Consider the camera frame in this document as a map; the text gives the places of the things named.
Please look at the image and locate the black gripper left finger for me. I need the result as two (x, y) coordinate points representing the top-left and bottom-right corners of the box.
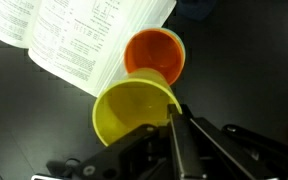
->
(73, 124), (170, 180)

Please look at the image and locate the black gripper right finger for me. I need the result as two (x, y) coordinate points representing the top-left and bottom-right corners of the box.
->
(167, 104), (207, 180)

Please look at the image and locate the olive yellow plastic cup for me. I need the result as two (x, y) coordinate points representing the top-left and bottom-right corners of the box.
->
(92, 68), (183, 146)

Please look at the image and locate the orange plastic cup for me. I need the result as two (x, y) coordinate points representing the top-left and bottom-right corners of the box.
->
(124, 28), (184, 85)

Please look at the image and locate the blue plastic cup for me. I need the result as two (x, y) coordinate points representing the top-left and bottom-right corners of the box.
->
(165, 28), (186, 65)

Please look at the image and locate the open white book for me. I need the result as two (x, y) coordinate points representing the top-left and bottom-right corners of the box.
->
(0, 0), (177, 97)

